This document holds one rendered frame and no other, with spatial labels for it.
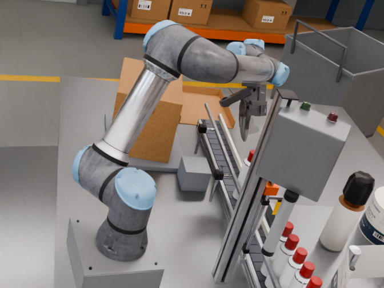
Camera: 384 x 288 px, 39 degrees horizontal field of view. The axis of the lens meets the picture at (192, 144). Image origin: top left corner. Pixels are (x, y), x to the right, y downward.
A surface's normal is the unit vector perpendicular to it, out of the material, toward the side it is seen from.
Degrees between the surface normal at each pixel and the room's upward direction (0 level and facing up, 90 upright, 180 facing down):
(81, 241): 3
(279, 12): 90
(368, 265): 90
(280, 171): 90
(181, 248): 0
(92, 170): 57
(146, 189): 8
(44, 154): 0
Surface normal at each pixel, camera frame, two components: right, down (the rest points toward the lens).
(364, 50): -0.74, 0.15
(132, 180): 0.36, -0.75
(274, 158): -0.40, 0.43
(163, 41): -0.42, -0.15
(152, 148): 0.02, 0.55
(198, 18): 0.30, 0.58
